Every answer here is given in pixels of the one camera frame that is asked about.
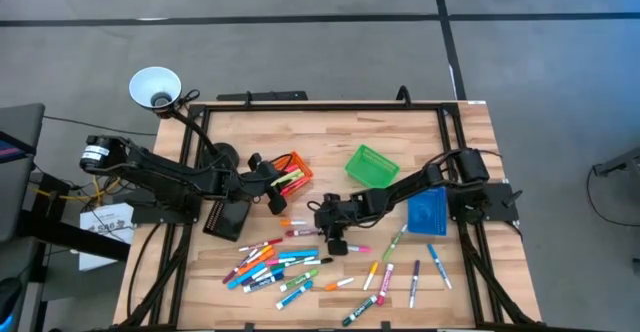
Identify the black desk leg beam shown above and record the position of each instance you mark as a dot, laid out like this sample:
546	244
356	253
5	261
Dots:
75	237

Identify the black table clamp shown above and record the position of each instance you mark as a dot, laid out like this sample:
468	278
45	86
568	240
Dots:
404	97

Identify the cyan Expo marker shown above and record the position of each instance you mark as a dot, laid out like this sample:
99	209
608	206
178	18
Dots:
294	294

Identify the green thin marker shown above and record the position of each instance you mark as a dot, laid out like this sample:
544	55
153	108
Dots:
395	242
295	263

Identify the blue highlighter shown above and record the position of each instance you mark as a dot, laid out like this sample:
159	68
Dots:
247	276
298	254

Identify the gooseneck desk lamp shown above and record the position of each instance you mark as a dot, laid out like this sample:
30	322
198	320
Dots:
155	84

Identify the small white sticker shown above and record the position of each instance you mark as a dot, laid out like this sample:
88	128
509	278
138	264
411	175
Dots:
477	102

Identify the blue plastic mesh basket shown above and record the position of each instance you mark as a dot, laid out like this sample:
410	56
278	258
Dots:
425	214

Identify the light green highlighter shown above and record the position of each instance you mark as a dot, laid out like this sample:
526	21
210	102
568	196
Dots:
282	181
295	172

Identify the black cap white marker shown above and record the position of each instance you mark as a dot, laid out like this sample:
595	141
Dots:
317	261

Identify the pink thin marker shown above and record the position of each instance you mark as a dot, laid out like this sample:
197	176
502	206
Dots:
277	261

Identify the small yellow cap marker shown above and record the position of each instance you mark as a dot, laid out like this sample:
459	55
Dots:
370	275

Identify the small pink cap marker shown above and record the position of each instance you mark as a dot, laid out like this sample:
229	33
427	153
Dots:
361	248

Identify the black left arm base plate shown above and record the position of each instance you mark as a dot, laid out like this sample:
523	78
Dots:
150	214

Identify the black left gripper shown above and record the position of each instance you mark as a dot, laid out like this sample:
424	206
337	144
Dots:
267	179

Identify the white printed paper sheet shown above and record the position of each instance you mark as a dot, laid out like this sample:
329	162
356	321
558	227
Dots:
107	237

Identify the dark screen with coloured stripe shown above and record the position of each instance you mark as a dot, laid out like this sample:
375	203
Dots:
12	149

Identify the yellow-orange marker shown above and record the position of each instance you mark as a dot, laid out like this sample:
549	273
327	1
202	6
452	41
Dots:
265	249

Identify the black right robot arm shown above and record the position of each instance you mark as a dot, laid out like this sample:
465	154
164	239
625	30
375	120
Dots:
425	179

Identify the green plastic mesh basket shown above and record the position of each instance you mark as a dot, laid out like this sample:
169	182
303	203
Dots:
372	167

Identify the grey metal stand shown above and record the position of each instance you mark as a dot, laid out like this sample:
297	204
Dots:
620	164

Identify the light green Expo marker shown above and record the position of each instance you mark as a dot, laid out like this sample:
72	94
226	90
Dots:
298	280

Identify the pink Expo marker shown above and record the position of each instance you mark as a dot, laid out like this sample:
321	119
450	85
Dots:
385	284

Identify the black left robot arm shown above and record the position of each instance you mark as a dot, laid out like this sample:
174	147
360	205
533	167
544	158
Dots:
165	172

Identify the black plastic mesh basket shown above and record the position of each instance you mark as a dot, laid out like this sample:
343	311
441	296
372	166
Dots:
232	222

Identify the black power strip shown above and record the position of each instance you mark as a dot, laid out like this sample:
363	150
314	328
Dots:
265	95

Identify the red thin marker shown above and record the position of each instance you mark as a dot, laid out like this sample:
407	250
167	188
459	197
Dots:
262	244

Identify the pink highlighter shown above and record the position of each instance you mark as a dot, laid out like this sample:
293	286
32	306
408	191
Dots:
291	166
295	186

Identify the dark blue Expo marker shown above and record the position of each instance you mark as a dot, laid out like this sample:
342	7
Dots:
263	283

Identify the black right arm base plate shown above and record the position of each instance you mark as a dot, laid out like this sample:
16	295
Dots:
500	204

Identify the small black frame bracket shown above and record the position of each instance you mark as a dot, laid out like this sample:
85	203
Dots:
385	326
248	327

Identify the dark grey chair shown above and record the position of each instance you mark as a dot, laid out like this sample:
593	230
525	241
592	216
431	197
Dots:
17	192

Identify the purple white marker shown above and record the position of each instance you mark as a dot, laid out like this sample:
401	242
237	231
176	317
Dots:
256	276

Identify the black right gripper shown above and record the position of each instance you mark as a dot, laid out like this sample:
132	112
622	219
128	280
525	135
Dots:
335	219

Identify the small orange cap marker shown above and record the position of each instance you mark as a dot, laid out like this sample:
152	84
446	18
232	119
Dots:
339	284
292	222

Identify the orange plastic mesh basket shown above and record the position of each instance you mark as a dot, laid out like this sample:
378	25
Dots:
304	164

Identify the orange highlighter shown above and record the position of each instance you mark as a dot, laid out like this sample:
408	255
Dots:
256	262

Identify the red Expo marker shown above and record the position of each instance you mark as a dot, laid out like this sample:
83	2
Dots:
300	232

